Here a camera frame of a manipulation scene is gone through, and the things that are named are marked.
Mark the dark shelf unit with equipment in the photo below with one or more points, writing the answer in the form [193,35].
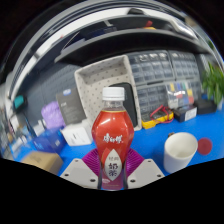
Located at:
[116,41]

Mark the red drink bottle white cap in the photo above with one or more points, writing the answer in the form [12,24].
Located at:
[112,133]

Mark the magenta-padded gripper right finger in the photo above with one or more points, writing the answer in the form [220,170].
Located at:
[145,173]

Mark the yellow multimeter with leads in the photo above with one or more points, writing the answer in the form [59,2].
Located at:
[150,124]

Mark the white carton box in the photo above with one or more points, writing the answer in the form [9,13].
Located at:
[77,134]

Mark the white cup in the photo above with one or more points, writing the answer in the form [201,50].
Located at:
[178,153]

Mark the clear organizer with coloured parts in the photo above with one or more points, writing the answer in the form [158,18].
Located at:
[180,93]

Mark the dark grey upright box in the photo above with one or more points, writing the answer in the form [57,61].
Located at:
[69,106]

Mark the green potted plant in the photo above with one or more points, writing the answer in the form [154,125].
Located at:
[215,81]

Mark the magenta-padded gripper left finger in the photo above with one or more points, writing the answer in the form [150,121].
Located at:
[80,173]

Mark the grey small-parts drawer cabinet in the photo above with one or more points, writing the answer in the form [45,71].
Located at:
[185,65]
[151,73]

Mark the black box with white label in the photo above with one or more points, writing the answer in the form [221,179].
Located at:
[185,114]

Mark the blue carton box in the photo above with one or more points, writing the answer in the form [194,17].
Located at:
[50,141]

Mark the white perforated storage bin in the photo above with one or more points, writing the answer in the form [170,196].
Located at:
[96,75]

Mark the flat round red coaster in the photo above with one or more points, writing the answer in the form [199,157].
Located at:
[205,146]

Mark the brown cardboard box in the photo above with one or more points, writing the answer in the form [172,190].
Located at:
[43,161]

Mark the flat black case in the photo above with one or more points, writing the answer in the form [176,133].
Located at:
[206,106]

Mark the purple plastic bag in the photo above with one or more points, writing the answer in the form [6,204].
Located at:
[52,115]

